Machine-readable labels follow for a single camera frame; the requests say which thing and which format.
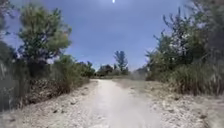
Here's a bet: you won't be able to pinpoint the slender distant tree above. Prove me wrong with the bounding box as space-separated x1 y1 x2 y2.
113 50 130 76

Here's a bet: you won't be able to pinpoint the pale gravel path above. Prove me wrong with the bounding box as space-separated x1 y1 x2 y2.
0 78 224 128

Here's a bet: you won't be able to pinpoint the row of green bushes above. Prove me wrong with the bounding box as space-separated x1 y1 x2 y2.
0 39 97 113

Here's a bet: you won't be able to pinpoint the dry grass verge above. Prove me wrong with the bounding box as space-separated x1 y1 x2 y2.
114 78 224 128
0 79 99 128

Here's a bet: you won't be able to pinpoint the tall green pine tree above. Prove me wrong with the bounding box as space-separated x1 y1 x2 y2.
16 3 73 79

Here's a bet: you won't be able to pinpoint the dense green trees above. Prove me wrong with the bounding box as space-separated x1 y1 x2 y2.
143 0 224 97

